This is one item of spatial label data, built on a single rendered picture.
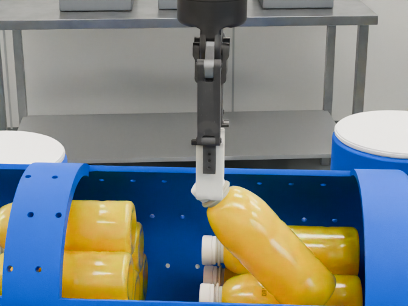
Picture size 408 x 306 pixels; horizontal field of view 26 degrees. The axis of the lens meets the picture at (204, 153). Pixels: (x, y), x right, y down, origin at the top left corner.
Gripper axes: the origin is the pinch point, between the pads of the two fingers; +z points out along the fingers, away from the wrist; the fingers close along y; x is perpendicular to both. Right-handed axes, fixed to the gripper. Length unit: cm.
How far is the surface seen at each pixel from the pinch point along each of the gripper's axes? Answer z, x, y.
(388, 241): 6.9, -20.1, -4.3
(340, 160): 28, -23, 74
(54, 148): 23, 34, 66
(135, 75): 86, 55, 341
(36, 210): 5.5, 19.9, -2.1
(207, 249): 15.5, 0.7, 9.0
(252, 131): 98, -6, 293
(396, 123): 23, -35, 85
